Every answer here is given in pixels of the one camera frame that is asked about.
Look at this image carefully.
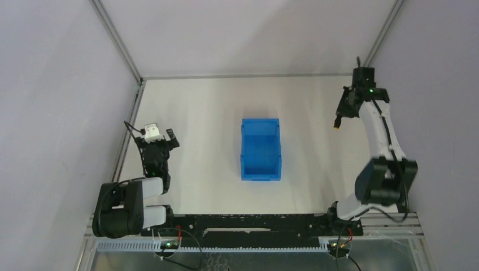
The black yellow handled screwdriver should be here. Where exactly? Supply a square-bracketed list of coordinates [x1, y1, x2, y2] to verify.
[333, 115, 342, 130]

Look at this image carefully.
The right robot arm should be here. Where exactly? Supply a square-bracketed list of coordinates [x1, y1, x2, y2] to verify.
[328, 65, 418, 225]

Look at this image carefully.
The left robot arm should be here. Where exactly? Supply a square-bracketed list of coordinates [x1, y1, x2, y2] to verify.
[92, 125, 180, 239]

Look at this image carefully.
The blue plastic bin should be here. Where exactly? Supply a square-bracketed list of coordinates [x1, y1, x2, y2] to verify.
[240, 118, 282, 181]

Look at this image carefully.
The left green circuit board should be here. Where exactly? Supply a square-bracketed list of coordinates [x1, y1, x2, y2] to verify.
[160, 241, 180, 250]

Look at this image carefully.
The green circuit board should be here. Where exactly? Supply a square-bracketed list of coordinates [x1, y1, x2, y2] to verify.
[160, 241, 180, 250]
[327, 243, 350, 259]

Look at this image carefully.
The right green circuit board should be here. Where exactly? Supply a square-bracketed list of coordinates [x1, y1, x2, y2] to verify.
[327, 243, 350, 259]

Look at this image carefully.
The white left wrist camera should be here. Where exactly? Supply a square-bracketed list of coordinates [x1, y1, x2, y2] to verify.
[144, 123, 165, 143]

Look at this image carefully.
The black left base cable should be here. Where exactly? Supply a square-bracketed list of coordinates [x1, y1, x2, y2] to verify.
[151, 226, 204, 271]

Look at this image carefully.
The black mounting rail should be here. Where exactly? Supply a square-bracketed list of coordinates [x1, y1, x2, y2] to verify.
[141, 213, 364, 249]

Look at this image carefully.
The grey slotted cable duct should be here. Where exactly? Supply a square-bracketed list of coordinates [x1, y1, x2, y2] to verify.
[96, 239, 330, 253]

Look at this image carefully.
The aluminium frame front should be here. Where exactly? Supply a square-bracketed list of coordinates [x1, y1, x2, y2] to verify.
[75, 213, 436, 270]

